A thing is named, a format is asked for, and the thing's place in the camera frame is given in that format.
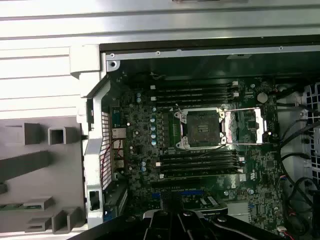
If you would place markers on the black PC case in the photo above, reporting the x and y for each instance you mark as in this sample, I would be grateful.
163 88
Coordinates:
92 150

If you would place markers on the grey parts rack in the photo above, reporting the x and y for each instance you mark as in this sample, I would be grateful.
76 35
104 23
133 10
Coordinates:
30 161

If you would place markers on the round coin battery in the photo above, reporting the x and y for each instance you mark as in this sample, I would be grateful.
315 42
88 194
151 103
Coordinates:
261 97

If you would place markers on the silver rear port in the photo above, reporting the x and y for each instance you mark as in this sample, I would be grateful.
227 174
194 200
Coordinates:
118 133

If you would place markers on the metal locking lever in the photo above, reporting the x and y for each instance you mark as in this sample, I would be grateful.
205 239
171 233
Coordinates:
178 107

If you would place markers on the green motherboard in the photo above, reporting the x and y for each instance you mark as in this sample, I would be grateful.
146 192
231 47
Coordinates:
262 175

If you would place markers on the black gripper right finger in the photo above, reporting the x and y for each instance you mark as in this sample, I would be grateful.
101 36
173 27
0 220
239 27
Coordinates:
195 227

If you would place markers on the silver chipset heatsink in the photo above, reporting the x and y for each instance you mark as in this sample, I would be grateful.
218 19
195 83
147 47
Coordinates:
237 212

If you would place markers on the CPU socket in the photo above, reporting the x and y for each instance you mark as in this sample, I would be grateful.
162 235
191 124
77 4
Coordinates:
202 125

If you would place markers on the black RAM slot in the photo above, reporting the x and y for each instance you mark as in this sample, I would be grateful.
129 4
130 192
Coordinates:
200 156
195 92
200 168
200 162
195 97
195 102
200 175
195 86

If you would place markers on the blue rear port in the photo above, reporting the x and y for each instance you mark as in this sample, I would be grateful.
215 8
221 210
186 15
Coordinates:
116 117

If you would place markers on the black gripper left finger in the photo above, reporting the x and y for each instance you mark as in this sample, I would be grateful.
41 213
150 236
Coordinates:
160 227

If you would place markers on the silver drive cage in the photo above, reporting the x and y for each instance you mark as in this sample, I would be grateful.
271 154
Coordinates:
310 100

